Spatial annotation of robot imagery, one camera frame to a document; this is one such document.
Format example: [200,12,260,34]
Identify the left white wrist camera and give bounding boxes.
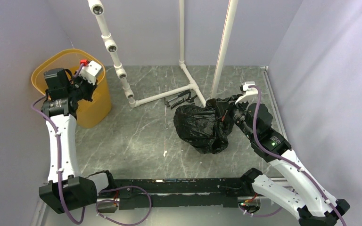
[78,60,103,85]

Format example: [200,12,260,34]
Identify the black trash bag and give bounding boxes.
[173,98,232,154]

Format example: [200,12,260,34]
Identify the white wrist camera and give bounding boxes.
[78,60,103,85]
[235,81,258,104]

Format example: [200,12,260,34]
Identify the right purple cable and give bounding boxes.
[238,86,348,226]

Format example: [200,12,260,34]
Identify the yellow plastic trash bin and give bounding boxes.
[31,48,112,129]

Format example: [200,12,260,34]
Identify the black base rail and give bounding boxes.
[107,178,255,210]

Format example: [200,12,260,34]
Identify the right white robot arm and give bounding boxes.
[214,100,350,226]

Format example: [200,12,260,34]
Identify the aluminium side rail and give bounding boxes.
[260,65,322,226]

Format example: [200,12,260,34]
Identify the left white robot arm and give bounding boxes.
[39,66,117,214]

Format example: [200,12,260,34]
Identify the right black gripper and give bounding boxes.
[216,94,256,140]

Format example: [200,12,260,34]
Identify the white PVC pipe frame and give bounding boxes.
[88,0,239,108]

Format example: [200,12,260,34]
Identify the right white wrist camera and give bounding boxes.
[235,81,258,104]

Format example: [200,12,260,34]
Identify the black handled pliers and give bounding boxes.
[164,90,197,109]

